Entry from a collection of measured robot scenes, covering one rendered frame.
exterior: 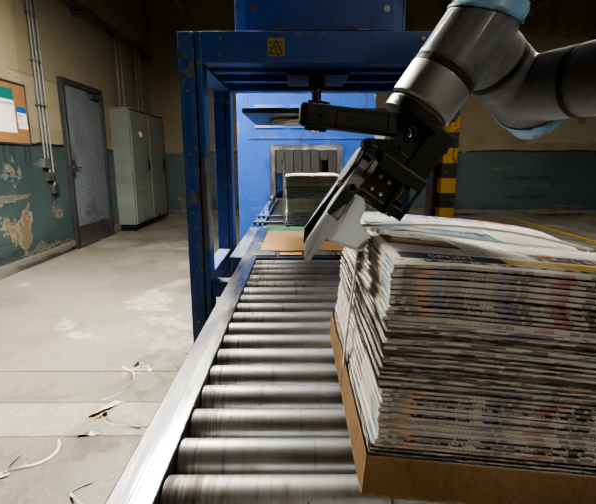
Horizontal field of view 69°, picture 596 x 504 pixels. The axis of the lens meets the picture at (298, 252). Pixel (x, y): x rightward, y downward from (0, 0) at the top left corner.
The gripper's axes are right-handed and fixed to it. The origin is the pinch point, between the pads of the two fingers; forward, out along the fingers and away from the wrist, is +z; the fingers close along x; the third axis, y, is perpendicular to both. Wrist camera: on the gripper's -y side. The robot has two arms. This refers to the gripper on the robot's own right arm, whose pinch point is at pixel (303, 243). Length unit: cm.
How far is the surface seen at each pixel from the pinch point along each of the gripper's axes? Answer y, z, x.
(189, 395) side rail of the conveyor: -0.5, 28.8, 5.8
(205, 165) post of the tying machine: -33, 11, 101
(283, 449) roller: 11.5, 21.2, -5.8
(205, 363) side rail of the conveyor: -0.5, 28.6, 15.9
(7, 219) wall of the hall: -218, 200, 376
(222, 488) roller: 6.4, 24.7, -12.2
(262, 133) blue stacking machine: -48, -12, 332
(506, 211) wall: 401, -170, 850
